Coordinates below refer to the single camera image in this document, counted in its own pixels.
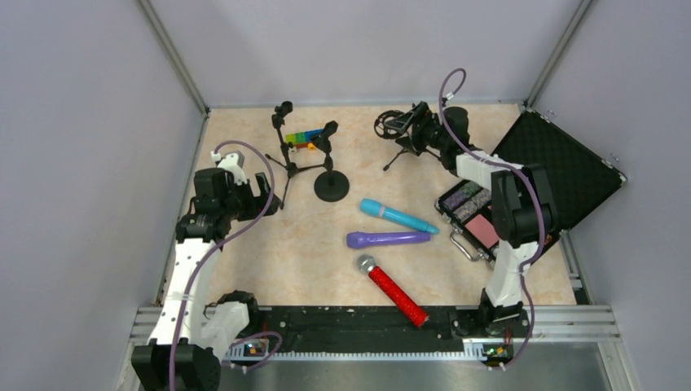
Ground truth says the teal toy microphone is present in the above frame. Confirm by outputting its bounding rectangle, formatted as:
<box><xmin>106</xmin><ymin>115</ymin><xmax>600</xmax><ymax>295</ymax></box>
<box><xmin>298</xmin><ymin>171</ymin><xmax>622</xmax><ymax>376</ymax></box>
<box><xmin>359</xmin><ymin>199</ymin><xmax>439</xmax><ymax>235</ymax></box>

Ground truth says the black shock-mount tripod stand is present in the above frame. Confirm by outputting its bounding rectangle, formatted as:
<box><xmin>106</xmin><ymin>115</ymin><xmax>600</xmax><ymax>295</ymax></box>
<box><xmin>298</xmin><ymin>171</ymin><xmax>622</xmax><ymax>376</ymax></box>
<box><xmin>373</xmin><ymin>110</ymin><xmax>435</xmax><ymax>171</ymax></box>

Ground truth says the black tripod mic stand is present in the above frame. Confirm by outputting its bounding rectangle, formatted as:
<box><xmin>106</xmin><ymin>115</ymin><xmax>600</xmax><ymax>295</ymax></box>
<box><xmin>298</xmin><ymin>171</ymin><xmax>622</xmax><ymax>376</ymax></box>
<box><xmin>265</xmin><ymin>101</ymin><xmax>323</xmax><ymax>209</ymax></box>

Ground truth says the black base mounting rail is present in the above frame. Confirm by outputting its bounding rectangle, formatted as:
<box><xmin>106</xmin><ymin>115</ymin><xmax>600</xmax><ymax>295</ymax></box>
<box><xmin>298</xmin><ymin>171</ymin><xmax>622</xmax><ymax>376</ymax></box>
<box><xmin>244</xmin><ymin>305</ymin><xmax>530</xmax><ymax>354</ymax></box>

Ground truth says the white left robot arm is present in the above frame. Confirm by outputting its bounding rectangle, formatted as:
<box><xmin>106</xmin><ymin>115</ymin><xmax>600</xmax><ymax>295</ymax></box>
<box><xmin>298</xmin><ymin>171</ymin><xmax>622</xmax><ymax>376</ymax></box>
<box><xmin>130</xmin><ymin>168</ymin><xmax>280</xmax><ymax>390</ymax></box>

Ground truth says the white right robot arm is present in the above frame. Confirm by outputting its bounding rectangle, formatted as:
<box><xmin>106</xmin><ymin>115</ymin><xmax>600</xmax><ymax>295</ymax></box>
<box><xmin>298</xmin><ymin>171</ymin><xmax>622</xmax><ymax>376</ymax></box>
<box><xmin>373</xmin><ymin>102</ymin><xmax>558</xmax><ymax>336</ymax></box>

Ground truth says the black round-base mic stand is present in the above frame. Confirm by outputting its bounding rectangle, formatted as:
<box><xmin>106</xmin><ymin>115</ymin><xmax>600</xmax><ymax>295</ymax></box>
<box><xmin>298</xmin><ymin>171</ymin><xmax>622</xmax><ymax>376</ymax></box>
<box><xmin>311</xmin><ymin>121</ymin><xmax>350</xmax><ymax>203</ymax></box>

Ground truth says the purple toy microphone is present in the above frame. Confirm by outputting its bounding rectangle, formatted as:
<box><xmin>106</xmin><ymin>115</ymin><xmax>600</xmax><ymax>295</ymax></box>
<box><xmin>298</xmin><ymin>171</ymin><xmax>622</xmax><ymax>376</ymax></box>
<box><xmin>345</xmin><ymin>231</ymin><xmax>431</xmax><ymax>249</ymax></box>

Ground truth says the colourful toy brick block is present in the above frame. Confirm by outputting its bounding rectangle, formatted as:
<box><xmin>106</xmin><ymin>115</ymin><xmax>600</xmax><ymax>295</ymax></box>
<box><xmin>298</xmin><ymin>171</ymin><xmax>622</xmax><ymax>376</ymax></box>
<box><xmin>284</xmin><ymin>129</ymin><xmax>323</xmax><ymax>152</ymax></box>

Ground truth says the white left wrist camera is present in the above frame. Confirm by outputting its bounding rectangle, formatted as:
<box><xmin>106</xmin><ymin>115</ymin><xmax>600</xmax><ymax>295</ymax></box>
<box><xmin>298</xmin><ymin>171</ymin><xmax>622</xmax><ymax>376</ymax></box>
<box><xmin>211</xmin><ymin>151</ymin><xmax>248</xmax><ymax>185</ymax></box>

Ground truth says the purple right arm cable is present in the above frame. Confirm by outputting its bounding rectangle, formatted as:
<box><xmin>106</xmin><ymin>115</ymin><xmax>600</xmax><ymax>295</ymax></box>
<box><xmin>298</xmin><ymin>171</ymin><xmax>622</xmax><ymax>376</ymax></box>
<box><xmin>438</xmin><ymin>68</ymin><xmax>548</xmax><ymax>371</ymax></box>

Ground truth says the red glitter microphone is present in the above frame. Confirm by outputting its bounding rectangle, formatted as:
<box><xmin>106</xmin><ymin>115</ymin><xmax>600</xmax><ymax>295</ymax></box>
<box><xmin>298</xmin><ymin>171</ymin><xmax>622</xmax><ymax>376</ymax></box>
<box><xmin>356</xmin><ymin>254</ymin><xmax>429</xmax><ymax>328</ymax></box>

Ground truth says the black poker chip case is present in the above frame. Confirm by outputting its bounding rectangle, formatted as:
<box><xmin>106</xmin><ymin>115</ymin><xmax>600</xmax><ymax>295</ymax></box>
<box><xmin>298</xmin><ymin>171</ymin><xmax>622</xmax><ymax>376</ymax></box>
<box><xmin>435</xmin><ymin>110</ymin><xmax>627</xmax><ymax>264</ymax></box>

